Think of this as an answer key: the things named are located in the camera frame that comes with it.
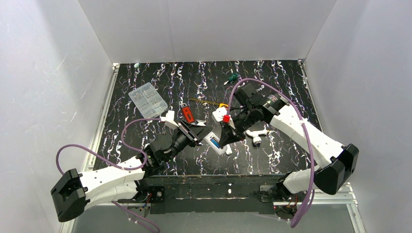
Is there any yellow tape measure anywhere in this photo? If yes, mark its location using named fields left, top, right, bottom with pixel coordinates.
left=189, top=98, right=228, bottom=108

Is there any green handled screwdriver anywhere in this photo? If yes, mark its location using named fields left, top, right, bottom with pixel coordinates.
left=224, top=73, right=239, bottom=85

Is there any clear plastic screw box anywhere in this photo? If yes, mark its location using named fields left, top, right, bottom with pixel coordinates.
left=128, top=83, right=169, bottom=118

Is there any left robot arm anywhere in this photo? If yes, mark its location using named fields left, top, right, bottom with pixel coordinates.
left=51, top=120, right=213, bottom=222

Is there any red adjustable wrench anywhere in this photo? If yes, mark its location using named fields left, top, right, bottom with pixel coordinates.
left=181, top=103, right=206, bottom=126

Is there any white plastic faucet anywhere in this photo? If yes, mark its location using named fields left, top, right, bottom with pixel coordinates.
left=245, top=130, right=269, bottom=147

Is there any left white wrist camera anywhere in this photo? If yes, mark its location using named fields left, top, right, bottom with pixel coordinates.
left=160, top=110, right=179, bottom=130

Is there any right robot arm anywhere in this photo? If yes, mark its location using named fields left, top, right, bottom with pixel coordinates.
left=212, top=83, right=359, bottom=198

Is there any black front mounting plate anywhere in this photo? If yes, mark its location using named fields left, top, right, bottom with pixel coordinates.
left=120, top=175, right=305, bottom=214

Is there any white remote control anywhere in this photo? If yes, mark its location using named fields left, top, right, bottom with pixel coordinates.
left=203, top=132, right=233, bottom=155

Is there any blue AAA battery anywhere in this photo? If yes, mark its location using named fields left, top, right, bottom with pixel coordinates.
left=210, top=137, right=220, bottom=148

